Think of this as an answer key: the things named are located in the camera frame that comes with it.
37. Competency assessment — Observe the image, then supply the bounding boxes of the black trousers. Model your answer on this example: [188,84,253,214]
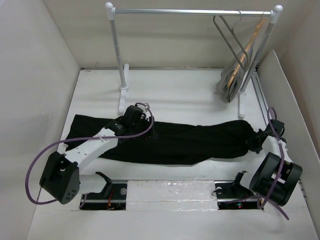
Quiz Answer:
[61,113,258,166]

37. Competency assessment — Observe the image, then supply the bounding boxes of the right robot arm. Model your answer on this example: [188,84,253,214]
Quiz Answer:
[231,119,303,207]

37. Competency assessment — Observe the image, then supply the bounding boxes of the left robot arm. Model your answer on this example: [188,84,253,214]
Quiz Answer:
[39,102,155,205]

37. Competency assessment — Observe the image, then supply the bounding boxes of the grey hanging trousers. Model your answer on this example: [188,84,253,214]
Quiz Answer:
[216,46,253,103]

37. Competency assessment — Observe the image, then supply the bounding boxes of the wooden hanger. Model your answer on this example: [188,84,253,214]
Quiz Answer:
[227,19,265,88]

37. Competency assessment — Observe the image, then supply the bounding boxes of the silver clothes rack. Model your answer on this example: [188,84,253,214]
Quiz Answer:
[103,2,283,118]

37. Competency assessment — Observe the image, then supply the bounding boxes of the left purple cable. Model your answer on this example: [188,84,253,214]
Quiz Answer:
[25,102,154,206]

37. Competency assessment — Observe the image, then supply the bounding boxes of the purple cable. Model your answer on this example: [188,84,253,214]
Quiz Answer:
[257,107,291,221]
[25,102,154,206]

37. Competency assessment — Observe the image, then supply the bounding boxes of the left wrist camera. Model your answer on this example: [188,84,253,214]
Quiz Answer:
[122,105,149,127]

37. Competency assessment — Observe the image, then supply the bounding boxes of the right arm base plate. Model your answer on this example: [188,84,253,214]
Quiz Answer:
[211,180,258,210]

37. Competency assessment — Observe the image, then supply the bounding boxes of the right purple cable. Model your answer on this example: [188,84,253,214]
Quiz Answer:
[257,107,291,221]

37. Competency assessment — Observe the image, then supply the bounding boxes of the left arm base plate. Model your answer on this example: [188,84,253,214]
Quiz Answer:
[79,180,128,211]

